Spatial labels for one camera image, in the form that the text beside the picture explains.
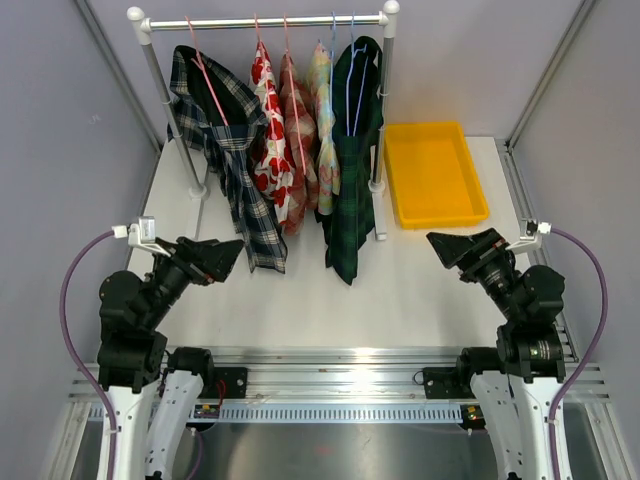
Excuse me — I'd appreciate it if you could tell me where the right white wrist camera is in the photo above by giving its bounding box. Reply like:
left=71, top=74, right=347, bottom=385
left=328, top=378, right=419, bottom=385
left=506, top=219, right=552, bottom=255

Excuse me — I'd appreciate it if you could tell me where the yellow plastic bin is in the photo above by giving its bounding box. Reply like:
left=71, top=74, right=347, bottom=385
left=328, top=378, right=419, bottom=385
left=384, top=122, right=489, bottom=230

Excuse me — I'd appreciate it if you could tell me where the white metal clothes rack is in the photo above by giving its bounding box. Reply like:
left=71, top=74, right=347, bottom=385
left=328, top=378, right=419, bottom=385
left=127, top=1, right=400, bottom=239

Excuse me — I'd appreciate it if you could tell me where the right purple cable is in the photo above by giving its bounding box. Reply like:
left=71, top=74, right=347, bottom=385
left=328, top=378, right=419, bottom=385
left=546, top=226, right=610, bottom=480

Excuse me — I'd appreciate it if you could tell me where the pastel floral skirt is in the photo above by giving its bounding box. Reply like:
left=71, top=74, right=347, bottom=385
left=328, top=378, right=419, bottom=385
left=306, top=42, right=341, bottom=216

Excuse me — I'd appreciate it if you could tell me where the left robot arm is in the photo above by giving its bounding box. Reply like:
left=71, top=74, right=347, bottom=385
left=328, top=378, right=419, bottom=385
left=97, top=237, right=243, bottom=479

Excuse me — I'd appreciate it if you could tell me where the red white floral skirt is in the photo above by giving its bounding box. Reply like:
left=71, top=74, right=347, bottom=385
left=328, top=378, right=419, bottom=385
left=250, top=40, right=295, bottom=226

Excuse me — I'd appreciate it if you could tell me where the navy plaid skirt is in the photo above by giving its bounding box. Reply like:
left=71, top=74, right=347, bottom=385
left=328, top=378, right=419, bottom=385
left=170, top=45, right=287, bottom=274

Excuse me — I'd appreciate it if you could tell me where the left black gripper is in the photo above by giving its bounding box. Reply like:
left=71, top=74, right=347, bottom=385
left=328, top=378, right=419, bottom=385
left=142, top=235, right=244, bottom=329

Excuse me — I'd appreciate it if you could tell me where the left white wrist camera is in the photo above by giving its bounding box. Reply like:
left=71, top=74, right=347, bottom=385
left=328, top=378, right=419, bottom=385
left=111, top=216, right=171, bottom=257

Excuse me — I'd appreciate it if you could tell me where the light blue hanger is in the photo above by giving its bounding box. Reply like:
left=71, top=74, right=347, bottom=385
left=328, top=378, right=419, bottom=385
left=308, top=31, right=335, bottom=139

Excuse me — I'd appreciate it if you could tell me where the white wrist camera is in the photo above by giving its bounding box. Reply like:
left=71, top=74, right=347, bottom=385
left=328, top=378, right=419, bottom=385
left=111, top=216, right=171, bottom=257
left=506, top=219, right=552, bottom=255

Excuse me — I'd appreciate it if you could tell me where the slotted white cable duct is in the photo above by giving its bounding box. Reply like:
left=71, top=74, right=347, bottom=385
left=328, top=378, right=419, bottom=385
left=187, top=403, right=463, bottom=424

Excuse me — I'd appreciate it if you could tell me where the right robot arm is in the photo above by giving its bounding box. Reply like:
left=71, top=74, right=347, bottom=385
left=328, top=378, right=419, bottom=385
left=420, top=220, right=573, bottom=479

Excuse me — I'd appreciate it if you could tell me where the purple cable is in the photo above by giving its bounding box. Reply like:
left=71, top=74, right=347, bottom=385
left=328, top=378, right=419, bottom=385
left=59, top=230, right=120, bottom=480
left=546, top=226, right=610, bottom=480

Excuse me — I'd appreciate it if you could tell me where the red beige checked skirt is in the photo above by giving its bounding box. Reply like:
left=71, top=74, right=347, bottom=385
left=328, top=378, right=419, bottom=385
left=279, top=54, right=319, bottom=235

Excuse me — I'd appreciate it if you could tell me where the aluminium mounting rail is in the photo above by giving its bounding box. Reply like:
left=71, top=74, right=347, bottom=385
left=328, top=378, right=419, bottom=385
left=67, top=345, right=612, bottom=404

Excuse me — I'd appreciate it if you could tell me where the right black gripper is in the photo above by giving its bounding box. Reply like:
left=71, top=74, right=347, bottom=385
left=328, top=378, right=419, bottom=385
left=428, top=227, right=524, bottom=322

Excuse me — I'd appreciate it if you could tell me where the dark green plaid skirt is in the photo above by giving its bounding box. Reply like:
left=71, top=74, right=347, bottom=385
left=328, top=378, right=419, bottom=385
left=323, top=36, right=383, bottom=285

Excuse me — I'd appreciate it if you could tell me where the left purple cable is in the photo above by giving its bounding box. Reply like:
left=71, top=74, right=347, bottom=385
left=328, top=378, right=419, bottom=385
left=59, top=230, right=120, bottom=480

